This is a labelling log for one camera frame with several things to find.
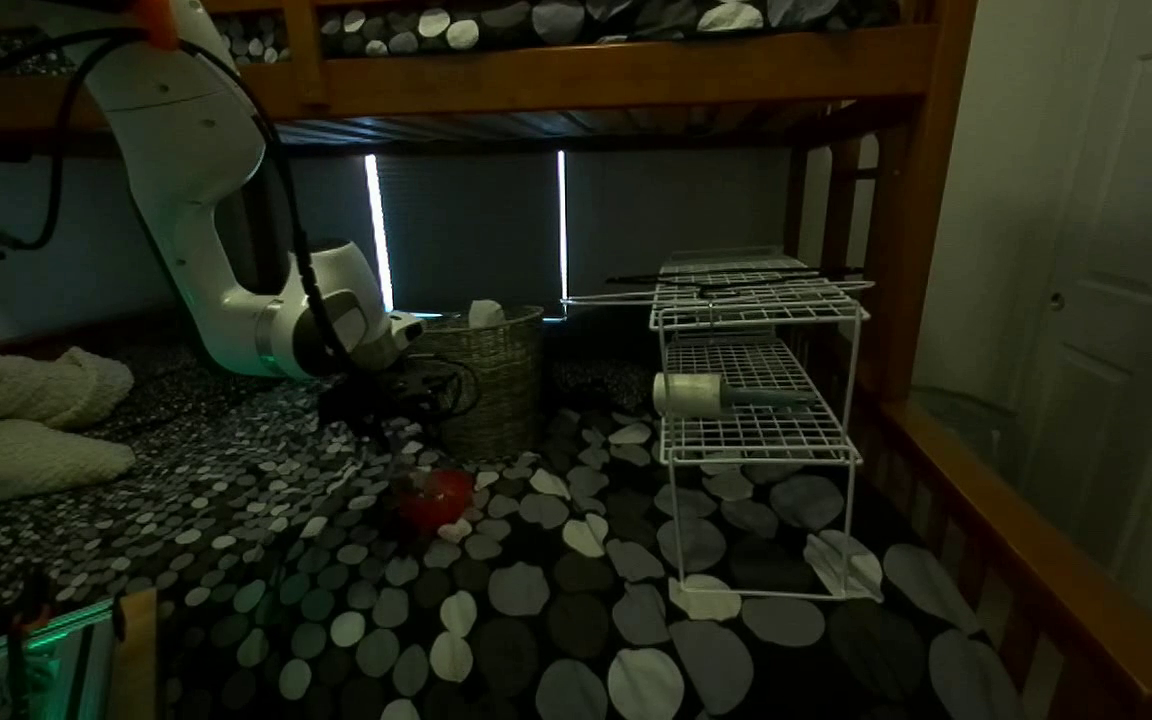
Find wooden bunk bed frame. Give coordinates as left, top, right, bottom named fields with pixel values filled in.
left=0, top=0, right=1152, bottom=720

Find woven wicker basket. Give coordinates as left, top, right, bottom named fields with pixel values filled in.
left=394, top=301, right=552, bottom=463

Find white cup on rack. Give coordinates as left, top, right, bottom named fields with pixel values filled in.
left=649, top=366, right=734, bottom=424

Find white panel door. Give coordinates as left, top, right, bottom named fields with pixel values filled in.
left=1014, top=0, right=1152, bottom=661

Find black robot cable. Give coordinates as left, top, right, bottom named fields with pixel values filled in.
left=0, top=18, right=356, bottom=393

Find dark window blinds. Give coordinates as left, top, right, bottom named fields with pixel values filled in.
left=356, top=141, right=801, bottom=319

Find green lit box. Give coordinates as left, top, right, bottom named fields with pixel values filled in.
left=0, top=595, right=124, bottom=720

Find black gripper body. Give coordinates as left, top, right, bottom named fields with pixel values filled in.
left=311, top=356, right=409, bottom=430

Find white folded towel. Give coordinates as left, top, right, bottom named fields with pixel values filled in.
left=0, top=331, right=139, bottom=508

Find pebble pattern bunk mattress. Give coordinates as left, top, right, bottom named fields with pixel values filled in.
left=208, top=0, right=911, bottom=58

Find black pebble pattern bedspread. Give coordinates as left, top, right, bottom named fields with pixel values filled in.
left=0, top=301, right=1031, bottom=720

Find white wire rack shelf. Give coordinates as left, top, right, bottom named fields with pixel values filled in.
left=644, top=253, right=894, bottom=607

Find red plastic bowl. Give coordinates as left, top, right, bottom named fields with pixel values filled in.
left=383, top=463, right=482, bottom=539

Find white object inside basket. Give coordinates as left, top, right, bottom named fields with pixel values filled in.
left=464, top=296, right=511, bottom=334

